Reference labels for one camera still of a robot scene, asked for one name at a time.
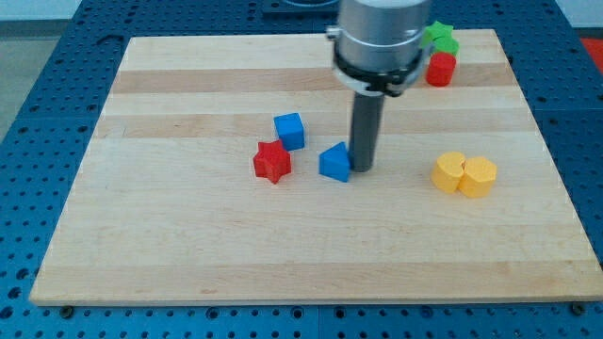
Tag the blue triangle block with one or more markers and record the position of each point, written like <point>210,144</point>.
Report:
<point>334,163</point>

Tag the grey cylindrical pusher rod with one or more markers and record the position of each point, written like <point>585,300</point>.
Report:
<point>365,124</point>

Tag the yellow hexagon block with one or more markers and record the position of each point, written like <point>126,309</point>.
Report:
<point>479,176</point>

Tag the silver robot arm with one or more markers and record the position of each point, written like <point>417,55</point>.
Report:
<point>377,53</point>

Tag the green cylinder block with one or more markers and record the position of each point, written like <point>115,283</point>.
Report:
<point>446,45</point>

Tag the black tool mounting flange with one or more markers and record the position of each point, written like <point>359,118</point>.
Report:
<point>372,84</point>

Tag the red cylinder block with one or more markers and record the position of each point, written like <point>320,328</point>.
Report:
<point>441,68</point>

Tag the red star block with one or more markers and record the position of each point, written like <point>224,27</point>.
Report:
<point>272,161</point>

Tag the green star block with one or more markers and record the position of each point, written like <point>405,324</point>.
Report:
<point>435,31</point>

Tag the yellow heart block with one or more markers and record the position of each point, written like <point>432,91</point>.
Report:
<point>448,170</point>

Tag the blue cube block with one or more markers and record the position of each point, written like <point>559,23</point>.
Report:
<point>290,131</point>

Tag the wooden board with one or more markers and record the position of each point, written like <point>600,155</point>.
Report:
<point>166,209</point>

